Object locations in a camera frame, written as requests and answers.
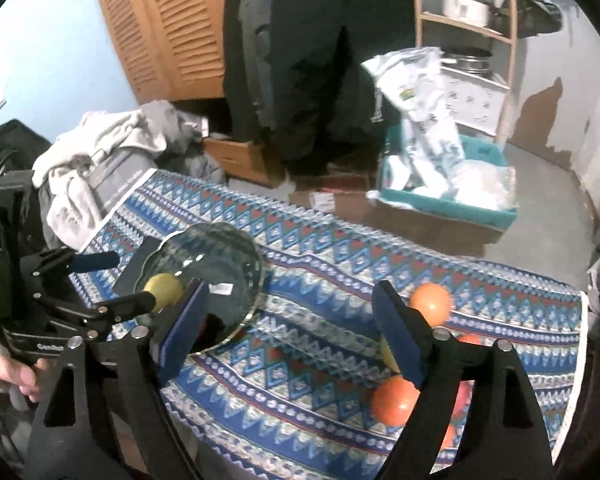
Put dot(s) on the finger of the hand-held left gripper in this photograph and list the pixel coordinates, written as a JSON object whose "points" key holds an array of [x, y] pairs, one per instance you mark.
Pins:
{"points": [[130, 306], [97, 261]]}

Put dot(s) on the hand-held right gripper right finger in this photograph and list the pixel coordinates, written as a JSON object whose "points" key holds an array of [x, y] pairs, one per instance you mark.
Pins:
{"points": [[397, 335]]}

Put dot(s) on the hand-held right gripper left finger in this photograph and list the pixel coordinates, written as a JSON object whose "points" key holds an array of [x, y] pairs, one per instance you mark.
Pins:
{"points": [[185, 332]]}

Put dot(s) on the yellow-green apple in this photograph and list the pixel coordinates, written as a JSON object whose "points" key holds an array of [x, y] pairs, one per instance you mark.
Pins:
{"points": [[387, 357], [166, 287]]}

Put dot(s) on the orange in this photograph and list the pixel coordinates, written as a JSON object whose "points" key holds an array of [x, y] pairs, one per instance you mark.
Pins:
{"points": [[469, 340], [392, 402], [432, 302]]}

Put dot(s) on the dark glass plate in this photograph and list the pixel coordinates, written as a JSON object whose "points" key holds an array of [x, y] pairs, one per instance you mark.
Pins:
{"points": [[220, 260]]}

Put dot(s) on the person's left hand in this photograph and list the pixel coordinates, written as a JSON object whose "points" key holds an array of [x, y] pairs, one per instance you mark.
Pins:
{"points": [[10, 375]]}

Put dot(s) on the black rectangular slab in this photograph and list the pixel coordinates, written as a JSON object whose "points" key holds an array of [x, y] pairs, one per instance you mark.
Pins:
{"points": [[135, 270]]}

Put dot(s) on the grey bag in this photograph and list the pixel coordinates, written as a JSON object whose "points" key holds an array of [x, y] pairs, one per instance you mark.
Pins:
{"points": [[115, 175]]}

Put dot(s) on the blue patterned tablecloth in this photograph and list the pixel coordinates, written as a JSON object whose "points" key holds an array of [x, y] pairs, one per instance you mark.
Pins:
{"points": [[305, 310]]}

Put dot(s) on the large brown cardboard box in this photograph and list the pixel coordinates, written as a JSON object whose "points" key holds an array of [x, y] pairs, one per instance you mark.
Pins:
{"points": [[430, 230]]}

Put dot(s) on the black bag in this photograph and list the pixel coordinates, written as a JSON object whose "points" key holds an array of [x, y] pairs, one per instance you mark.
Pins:
{"points": [[5, 150]]}

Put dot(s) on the grey sweatshirt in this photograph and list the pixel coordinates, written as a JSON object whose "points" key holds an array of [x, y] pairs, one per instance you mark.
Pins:
{"points": [[110, 130]]}

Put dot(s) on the dark grey cloth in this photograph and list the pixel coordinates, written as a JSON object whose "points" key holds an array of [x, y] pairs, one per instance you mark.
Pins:
{"points": [[195, 165]]}

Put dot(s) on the red label cardboard box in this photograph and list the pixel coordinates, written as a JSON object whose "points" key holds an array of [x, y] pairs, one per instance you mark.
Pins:
{"points": [[330, 205]]}

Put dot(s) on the clear plastic bag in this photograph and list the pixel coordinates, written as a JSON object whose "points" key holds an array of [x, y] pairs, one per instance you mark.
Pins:
{"points": [[485, 185]]}

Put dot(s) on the plain brown cardboard box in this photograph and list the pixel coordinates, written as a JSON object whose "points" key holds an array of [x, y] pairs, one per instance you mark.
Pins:
{"points": [[240, 157]]}

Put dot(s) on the teal plastic bin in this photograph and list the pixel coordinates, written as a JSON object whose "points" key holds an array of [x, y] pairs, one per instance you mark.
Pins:
{"points": [[485, 152]]}

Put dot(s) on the white printed plastic bag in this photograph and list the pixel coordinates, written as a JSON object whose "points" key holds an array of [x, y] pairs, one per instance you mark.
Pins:
{"points": [[420, 100]]}

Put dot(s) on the white patterned storage box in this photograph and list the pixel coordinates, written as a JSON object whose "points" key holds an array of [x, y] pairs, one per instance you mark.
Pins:
{"points": [[475, 102]]}

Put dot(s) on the wooden louvered wardrobe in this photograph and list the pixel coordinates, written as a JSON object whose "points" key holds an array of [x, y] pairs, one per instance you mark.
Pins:
{"points": [[170, 20]]}

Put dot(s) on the black hanging coat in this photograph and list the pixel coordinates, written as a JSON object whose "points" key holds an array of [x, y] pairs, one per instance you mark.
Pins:
{"points": [[330, 60], [232, 35]]}

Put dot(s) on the grey hanging jacket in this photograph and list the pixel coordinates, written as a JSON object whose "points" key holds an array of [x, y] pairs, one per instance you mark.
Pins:
{"points": [[254, 35]]}

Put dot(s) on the metal pot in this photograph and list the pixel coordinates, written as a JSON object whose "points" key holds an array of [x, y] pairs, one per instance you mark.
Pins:
{"points": [[465, 7], [467, 62]]}

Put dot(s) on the wooden shelf rack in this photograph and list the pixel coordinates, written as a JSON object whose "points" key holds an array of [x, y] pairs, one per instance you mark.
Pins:
{"points": [[511, 35]]}

